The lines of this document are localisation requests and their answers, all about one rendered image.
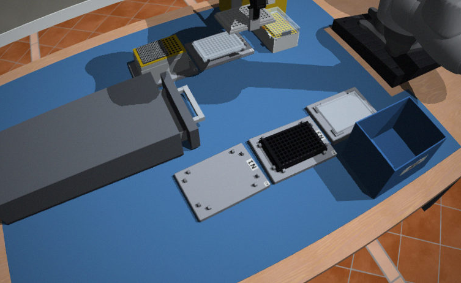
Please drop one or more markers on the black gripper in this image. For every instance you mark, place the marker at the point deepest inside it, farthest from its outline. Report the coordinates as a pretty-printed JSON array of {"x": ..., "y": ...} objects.
[{"x": 254, "y": 11}]

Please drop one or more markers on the grey drawer with white handle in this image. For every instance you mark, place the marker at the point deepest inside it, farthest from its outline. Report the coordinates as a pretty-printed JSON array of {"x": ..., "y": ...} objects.
[{"x": 93, "y": 141}]

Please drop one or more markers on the blue open-top bin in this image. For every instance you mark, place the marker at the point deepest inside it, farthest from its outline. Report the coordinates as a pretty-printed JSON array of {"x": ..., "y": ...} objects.
[{"x": 403, "y": 140}]

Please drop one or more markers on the yellow open-top bin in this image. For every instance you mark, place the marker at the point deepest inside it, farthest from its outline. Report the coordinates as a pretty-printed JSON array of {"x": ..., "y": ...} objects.
[{"x": 282, "y": 4}]

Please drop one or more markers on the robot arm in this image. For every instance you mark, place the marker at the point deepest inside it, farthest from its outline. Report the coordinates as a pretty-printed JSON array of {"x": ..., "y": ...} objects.
[{"x": 406, "y": 26}]

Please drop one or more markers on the blue bench mat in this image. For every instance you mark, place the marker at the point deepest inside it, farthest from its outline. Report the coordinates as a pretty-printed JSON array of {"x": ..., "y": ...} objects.
[{"x": 142, "y": 229}]

